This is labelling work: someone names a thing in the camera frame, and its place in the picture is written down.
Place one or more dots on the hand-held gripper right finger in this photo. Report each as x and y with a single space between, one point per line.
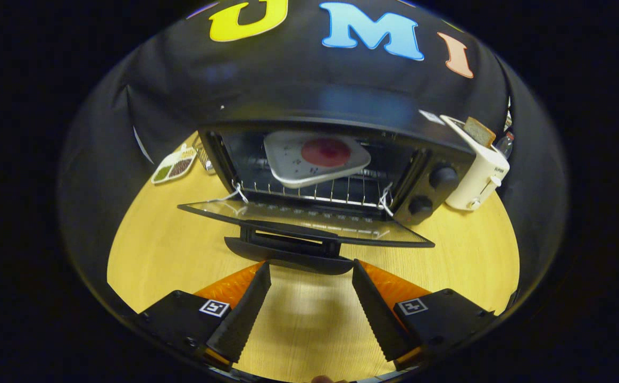
376 314

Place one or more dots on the red label plastic bottle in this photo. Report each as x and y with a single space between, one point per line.
506 144

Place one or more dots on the white bread toaster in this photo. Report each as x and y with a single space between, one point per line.
479 181

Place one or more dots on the white divided seed dish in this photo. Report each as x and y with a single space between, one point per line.
174 167

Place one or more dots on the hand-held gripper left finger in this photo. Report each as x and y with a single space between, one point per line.
243 314

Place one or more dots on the pink round ham slice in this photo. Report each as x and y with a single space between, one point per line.
325 152

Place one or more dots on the black backdrop cloth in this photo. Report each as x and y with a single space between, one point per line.
288 80

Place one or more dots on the black toaster oven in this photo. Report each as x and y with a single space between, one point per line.
437 175

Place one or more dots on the white square plate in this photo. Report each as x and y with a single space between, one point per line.
288 159

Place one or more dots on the brown bread slice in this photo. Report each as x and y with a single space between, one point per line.
478 131

